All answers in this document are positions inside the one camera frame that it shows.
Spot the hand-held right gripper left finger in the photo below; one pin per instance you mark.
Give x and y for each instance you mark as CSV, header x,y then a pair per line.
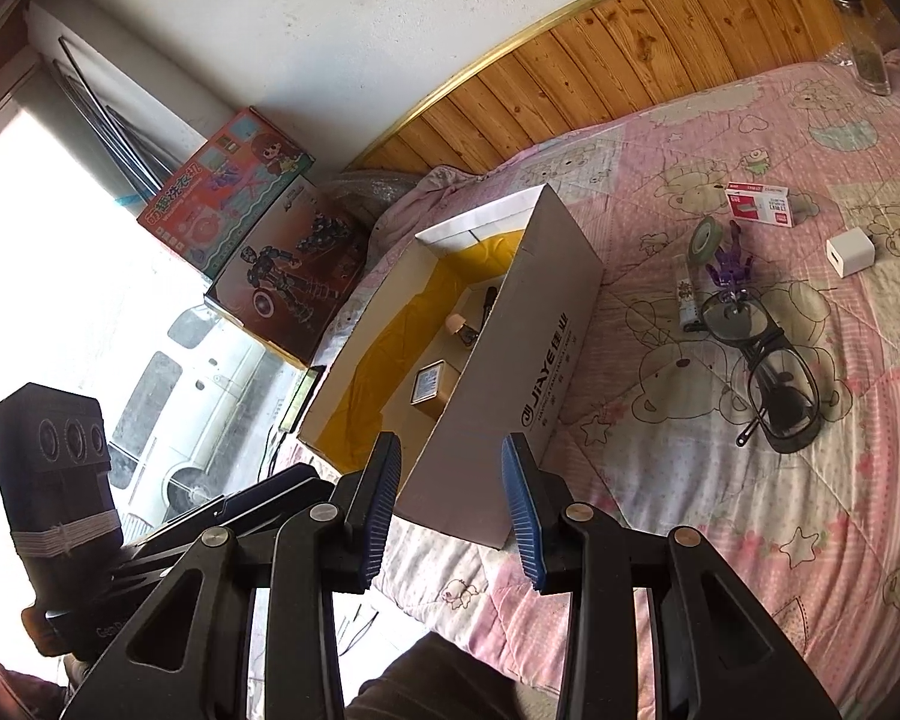
x,y
379,510

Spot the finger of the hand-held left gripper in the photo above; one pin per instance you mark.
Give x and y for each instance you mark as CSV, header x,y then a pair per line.
x,y
255,514
270,486

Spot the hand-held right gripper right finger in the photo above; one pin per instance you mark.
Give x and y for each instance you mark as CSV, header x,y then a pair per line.
x,y
521,517

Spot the small brown labelled box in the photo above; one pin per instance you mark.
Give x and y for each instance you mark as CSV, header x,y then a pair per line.
x,y
427,384

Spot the white cardboard box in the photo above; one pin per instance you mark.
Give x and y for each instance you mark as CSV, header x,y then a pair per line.
x,y
540,330

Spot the black pen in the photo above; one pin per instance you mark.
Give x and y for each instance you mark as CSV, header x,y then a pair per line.
x,y
487,307

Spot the clear patterned tube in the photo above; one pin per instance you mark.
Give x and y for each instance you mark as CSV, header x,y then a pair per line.
x,y
686,300

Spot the black framed glasses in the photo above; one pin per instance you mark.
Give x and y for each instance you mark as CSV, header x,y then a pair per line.
x,y
784,405

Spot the white charger plug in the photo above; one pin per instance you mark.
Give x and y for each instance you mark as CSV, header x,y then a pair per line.
x,y
851,255

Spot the black smartphone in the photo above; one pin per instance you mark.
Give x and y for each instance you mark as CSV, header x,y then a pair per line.
x,y
304,394

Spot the white van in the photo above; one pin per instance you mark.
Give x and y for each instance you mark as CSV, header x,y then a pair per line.
x,y
195,420

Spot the person's dark trouser leg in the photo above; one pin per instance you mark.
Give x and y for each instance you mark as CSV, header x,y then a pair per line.
x,y
427,682

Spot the dark robot toy box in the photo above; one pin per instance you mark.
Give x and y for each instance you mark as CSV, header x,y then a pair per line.
x,y
292,277

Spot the pink toy washing machine box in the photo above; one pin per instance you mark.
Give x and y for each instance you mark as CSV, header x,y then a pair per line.
x,y
225,195

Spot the clear bubble wrap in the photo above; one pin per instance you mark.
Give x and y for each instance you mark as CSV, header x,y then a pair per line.
x,y
360,191

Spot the green tape roll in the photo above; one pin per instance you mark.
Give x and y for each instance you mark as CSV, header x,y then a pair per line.
x,y
696,244

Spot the red and white staple box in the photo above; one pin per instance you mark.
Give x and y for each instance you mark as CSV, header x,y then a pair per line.
x,y
765,206

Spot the glass bottle with metal cap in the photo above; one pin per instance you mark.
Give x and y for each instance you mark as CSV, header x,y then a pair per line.
x,y
866,52

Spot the wooden wall panel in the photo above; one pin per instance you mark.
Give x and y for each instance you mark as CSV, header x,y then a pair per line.
x,y
570,67

